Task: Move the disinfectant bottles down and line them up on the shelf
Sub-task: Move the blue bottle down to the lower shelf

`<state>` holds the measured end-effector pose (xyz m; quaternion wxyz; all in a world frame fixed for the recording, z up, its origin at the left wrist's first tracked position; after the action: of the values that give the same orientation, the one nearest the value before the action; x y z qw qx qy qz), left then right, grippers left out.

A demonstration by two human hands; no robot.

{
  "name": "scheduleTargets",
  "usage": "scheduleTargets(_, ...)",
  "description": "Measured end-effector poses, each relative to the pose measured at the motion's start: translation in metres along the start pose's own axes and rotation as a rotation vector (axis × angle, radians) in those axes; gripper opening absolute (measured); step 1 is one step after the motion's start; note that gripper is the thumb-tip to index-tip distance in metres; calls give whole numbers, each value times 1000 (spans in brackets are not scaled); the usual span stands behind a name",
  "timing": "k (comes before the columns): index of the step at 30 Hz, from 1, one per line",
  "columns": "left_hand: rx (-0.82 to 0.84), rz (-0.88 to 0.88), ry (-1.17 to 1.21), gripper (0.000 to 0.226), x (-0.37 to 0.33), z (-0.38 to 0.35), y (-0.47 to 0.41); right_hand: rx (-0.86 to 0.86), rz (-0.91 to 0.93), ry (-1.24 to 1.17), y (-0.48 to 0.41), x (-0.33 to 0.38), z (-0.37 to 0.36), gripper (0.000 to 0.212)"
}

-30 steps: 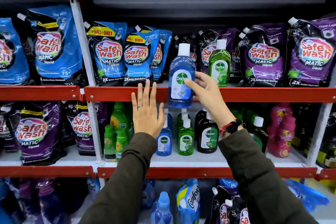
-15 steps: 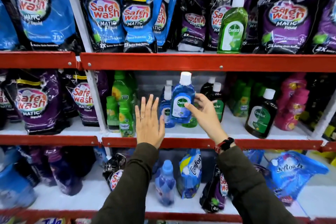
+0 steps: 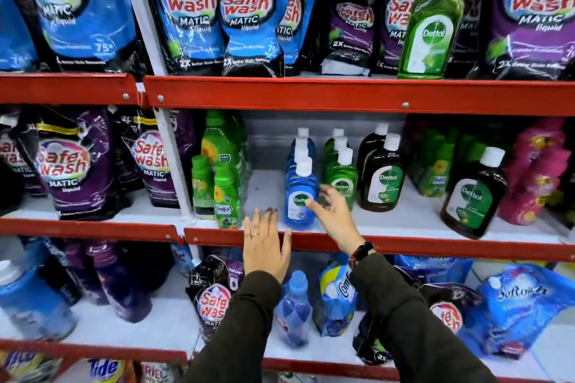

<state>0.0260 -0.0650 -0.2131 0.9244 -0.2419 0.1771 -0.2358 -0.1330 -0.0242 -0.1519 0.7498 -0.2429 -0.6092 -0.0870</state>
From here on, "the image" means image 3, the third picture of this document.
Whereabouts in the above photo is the person's right hand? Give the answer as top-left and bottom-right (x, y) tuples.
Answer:
(305, 184), (367, 257)

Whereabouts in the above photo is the person's left hand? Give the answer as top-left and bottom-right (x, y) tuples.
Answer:
(243, 208), (293, 284)

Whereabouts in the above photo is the person's right forearm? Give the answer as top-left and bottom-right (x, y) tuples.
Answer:
(350, 253), (497, 383)

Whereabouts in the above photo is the person's left forearm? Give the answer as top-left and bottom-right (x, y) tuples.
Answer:
(181, 270), (284, 383)

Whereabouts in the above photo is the blue antiseptic bottle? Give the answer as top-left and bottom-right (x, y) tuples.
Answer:
(290, 137), (315, 159)
(287, 147), (311, 174)
(284, 156), (321, 231)
(294, 127), (318, 150)

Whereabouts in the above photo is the green conditioner bottle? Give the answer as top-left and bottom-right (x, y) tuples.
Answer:
(191, 154), (216, 220)
(200, 109), (246, 183)
(213, 164), (243, 230)

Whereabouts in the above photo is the black and red wristband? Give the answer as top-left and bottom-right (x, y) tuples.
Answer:
(348, 241), (375, 268)

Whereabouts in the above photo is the blue conditioner bottle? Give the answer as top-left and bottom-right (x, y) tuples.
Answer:
(274, 270), (313, 349)

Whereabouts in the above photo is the blue conditioner pouch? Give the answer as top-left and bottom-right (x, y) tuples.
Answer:
(394, 254), (473, 285)
(313, 256), (359, 338)

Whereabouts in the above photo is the small brown antiseptic bottle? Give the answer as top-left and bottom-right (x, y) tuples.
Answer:
(356, 122), (390, 172)
(358, 133), (408, 213)

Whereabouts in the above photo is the purple detergent pouch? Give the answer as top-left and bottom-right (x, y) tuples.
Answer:
(15, 106), (132, 222)
(446, 0), (486, 79)
(108, 105), (145, 194)
(374, 0), (479, 76)
(129, 108), (197, 209)
(467, 0), (575, 81)
(352, 281), (487, 366)
(185, 254), (246, 344)
(0, 113), (47, 198)
(320, 0), (379, 77)

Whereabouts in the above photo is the cluster of green flower-label bottles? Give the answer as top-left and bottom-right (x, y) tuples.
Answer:
(408, 126), (488, 198)

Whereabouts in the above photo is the dark purple conditioner bottle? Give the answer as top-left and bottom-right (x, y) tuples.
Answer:
(87, 241), (154, 324)
(44, 238), (110, 307)

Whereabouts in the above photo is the large brown antiseptic bottle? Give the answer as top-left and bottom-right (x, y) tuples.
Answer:
(440, 146), (509, 240)

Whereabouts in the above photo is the white and red detergent packet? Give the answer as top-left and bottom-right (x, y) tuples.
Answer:
(139, 362), (181, 383)

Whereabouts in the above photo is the blue detergent pouch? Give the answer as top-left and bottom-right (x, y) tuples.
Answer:
(278, 0), (327, 77)
(134, 0), (226, 77)
(219, 0), (298, 78)
(13, 0), (146, 77)
(0, 0), (39, 73)

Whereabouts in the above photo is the orange detergent packet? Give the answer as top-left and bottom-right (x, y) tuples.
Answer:
(87, 358), (136, 383)

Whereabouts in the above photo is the large green antiseptic bottle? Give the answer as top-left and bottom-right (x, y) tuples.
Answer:
(397, 0), (466, 80)

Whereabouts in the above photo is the pink conditioner bottle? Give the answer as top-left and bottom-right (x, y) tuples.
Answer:
(502, 116), (566, 181)
(497, 147), (571, 227)

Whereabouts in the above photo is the light blue softener pouch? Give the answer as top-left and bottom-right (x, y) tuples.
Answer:
(457, 262), (575, 359)

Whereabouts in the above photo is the large light blue bottle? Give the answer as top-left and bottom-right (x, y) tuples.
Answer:
(0, 259), (78, 342)

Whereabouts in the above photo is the yellow detergent packet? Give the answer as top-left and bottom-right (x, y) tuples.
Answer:
(0, 350), (64, 383)

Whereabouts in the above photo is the white shelf upright post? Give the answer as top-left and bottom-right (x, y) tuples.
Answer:
(114, 0), (201, 264)

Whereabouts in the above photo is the red shelf edge rail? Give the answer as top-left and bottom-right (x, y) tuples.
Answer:
(0, 218), (181, 244)
(142, 76), (575, 117)
(0, 72), (138, 106)
(0, 338), (188, 364)
(184, 227), (575, 263)

